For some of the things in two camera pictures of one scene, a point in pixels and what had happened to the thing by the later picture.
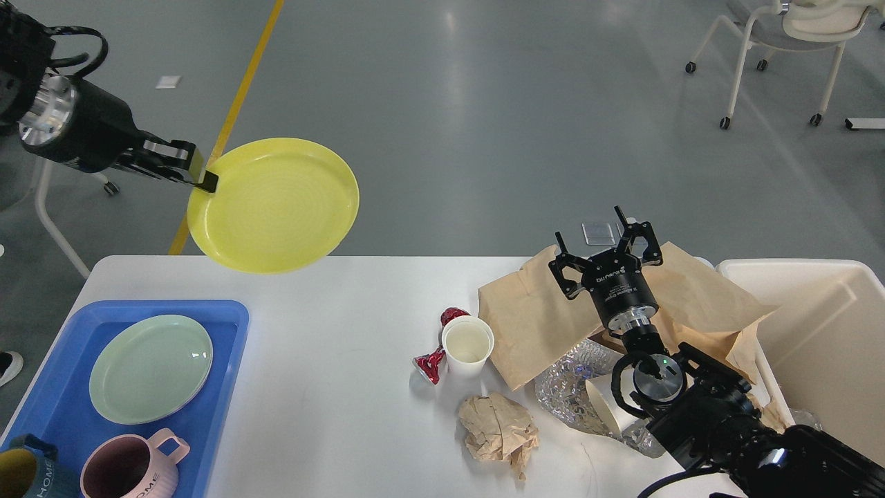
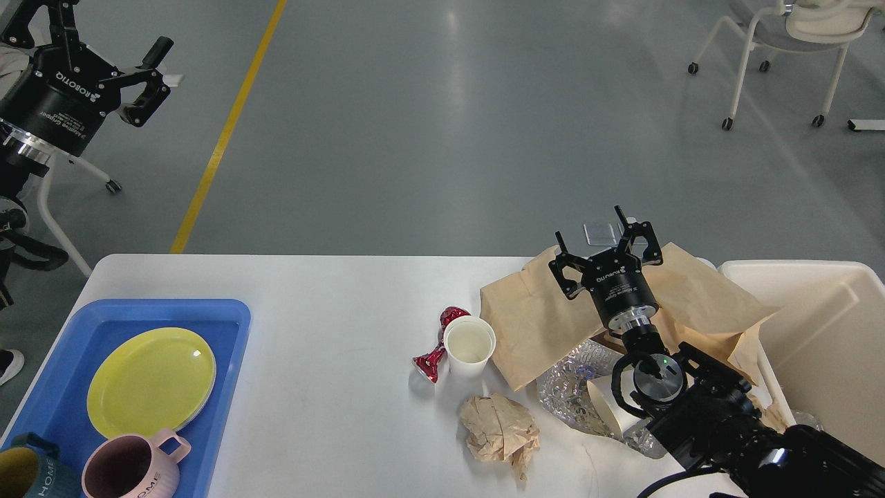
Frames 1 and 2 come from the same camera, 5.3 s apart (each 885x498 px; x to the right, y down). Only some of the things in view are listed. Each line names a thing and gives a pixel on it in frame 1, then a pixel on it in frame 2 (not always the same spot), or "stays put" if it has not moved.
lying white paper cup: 602,386 stays put
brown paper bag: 529,317 stays put
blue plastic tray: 59,410 stays put
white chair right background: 791,25 stays put
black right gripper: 615,279 stays put
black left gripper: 79,125 -> 62,98
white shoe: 11,363 stays put
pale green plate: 147,369 -> 193,419
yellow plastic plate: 281,205 -> 151,380
